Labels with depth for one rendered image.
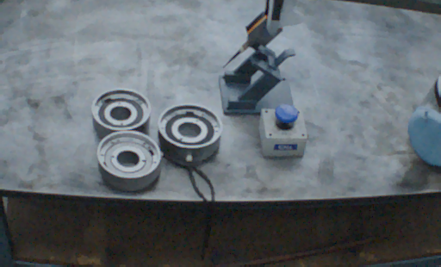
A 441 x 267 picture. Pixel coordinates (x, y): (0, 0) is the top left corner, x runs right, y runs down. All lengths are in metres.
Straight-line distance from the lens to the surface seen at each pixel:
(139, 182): 1.27
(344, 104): 1.51
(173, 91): 1.47
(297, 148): 1.37
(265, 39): 1.38
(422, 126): 1.23
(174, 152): 1.33
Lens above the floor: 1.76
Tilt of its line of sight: 42 degrees down
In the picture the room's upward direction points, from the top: 8 degrees clockwise
